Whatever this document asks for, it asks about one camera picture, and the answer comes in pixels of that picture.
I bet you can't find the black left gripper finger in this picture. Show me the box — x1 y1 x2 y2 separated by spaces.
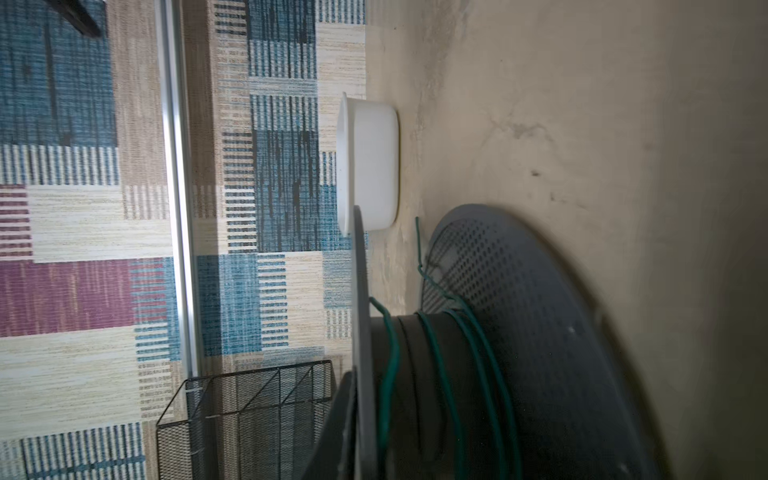
301 371 357 480

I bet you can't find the green cable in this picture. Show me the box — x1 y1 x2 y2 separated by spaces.
367 215 524 480

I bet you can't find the grey perforated cable spool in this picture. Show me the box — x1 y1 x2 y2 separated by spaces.
350 204 662 479

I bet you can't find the white plastic tub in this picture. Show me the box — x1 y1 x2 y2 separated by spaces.
336 95 400 237

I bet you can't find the black wire mesh shelf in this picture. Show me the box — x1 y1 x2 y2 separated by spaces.
155 360 337 479

